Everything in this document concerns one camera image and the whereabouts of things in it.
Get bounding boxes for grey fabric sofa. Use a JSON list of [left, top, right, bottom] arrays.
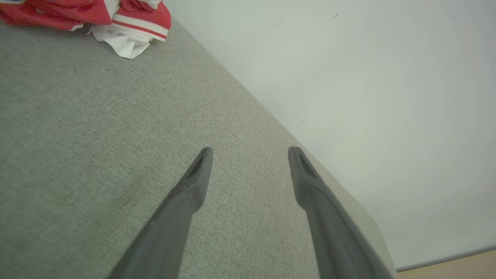
[[0, 0, 398, 279]]

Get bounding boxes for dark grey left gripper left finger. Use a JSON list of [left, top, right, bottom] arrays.
[[107, 147, 214, 279]]

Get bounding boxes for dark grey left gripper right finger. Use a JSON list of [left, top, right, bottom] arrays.
[[288, 146, 383, 279]]

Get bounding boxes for red shorts white waistband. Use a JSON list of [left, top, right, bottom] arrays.
[[25, 0, 113, 26]]

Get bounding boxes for red basketball jersey white sleeves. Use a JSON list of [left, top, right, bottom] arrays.
[[0, 0, 172, 60]]

